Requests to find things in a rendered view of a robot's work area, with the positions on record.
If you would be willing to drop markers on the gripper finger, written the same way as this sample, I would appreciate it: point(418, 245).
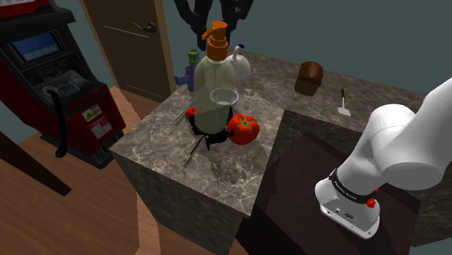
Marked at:
point(192, 12)
point(236, 10)

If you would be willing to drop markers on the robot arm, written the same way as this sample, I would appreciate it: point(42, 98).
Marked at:
point(399, 144)

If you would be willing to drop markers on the white kettle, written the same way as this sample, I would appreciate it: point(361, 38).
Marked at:
point(242, 67)

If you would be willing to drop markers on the purple bottle with green cap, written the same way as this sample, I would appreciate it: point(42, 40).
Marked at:
point(189, 76)

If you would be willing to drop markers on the brown door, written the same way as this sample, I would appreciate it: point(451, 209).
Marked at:
point(141, 53)

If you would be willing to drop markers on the clear soap bottle orange pump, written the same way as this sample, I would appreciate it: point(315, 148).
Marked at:
point(212, 81)

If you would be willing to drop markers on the brown bread loaf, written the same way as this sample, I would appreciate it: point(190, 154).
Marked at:
point(309, 79)

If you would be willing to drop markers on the small red ball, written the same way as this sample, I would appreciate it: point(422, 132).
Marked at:
point(191, 112)

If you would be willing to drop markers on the grey metal rod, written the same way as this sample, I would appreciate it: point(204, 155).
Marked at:
point(182, 115)

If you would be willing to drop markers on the red tomato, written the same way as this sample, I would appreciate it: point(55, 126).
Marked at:
point(243, 129)

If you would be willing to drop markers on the black round object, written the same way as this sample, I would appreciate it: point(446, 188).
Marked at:
point(216, 138)

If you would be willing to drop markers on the dark pen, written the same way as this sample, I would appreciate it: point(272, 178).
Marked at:
point(192, 152)

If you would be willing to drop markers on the red and black arcade machine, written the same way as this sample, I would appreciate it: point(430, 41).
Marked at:
point(53, 88)

